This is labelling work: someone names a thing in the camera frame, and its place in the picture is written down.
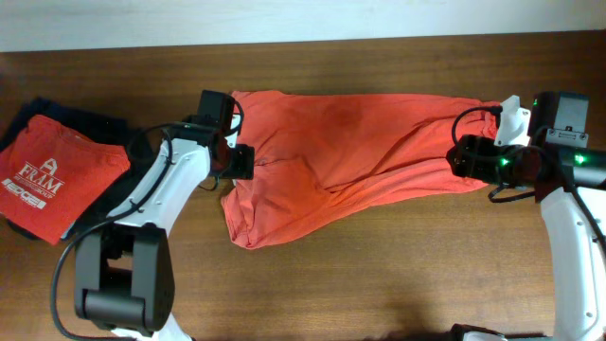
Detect orange McKinney Boyd soccer t-shirt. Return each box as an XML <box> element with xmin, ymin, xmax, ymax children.
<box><xmin>221</xmin><ymin>90</ymin><xmax>497</xmax><ymax>250</ymax></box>

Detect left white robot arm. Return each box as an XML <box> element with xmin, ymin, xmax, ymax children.
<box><xmin>74</xmin><ymin>123</ymin><xmax>255</xmax><ymax>340</ymax></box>

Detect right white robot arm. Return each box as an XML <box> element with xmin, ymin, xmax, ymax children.
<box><xmin>447</xmin><ymin>135</ymin><xmax>605</xmax><ymax>340</ymax></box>

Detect folded red Fram t-shirt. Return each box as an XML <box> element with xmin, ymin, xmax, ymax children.
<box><xmin>1</xmin><ymin>115</ymin><xmax>131</xmax><ymax>244</ymax></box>

